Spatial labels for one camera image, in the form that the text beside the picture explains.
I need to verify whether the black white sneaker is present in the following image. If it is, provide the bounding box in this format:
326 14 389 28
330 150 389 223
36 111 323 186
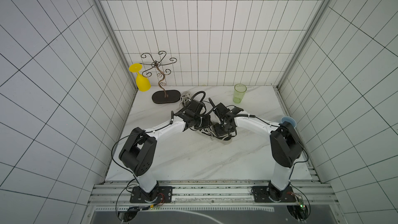
180 91 192 107
200 126 232 142

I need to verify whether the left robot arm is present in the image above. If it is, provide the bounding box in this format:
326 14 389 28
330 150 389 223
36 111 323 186
119 100 205 202

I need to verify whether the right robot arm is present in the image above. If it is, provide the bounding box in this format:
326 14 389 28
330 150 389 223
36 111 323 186
215 103 304 202

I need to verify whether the green transparent cup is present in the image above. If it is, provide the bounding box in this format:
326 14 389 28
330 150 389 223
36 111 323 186
233 84 247 103

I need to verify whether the black metal cup rack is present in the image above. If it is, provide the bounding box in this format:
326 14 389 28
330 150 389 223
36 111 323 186
141 51 181 104

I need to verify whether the blue mug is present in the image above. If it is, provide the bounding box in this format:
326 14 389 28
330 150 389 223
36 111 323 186
280 116 297 128

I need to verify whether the yellow plastic wine glass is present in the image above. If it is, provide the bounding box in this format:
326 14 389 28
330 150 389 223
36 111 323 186
129 63 151 92

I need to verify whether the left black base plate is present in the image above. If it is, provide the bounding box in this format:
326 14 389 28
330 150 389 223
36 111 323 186
130 186 173 204

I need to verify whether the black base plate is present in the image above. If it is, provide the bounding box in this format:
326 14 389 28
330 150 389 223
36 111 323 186
251 186 297 203
130 186 173 204

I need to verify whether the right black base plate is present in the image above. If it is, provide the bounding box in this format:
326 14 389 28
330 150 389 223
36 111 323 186
251 186 297 203

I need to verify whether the aluminium mounting rail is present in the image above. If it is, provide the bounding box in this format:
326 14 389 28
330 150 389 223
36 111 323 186
88 180 338 209

